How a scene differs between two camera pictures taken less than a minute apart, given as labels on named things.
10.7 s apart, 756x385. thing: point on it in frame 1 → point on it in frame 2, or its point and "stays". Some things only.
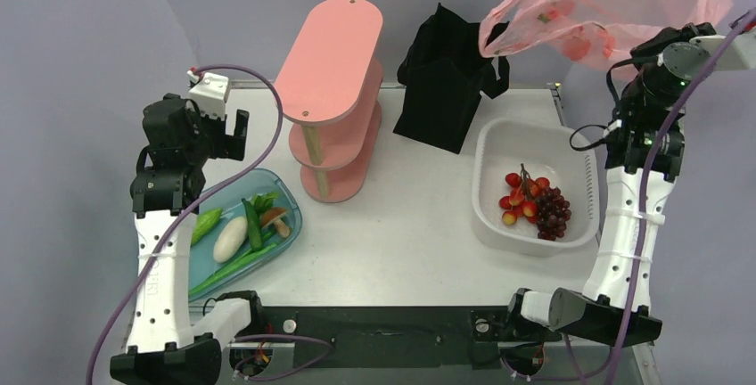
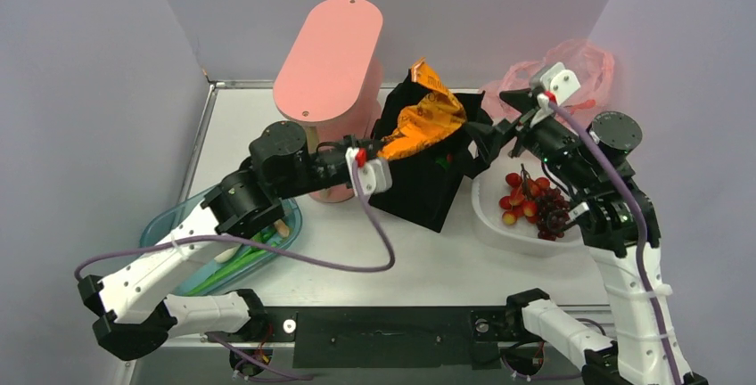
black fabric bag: [445, 77] → [425, 180]
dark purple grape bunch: [552, 214] stays
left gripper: [227, 146] → [349, 141]
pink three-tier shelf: [329, 89] stays
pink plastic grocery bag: [597, 10] → [592, 65]
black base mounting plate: [384, 337] stays
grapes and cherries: [521, 200] stays
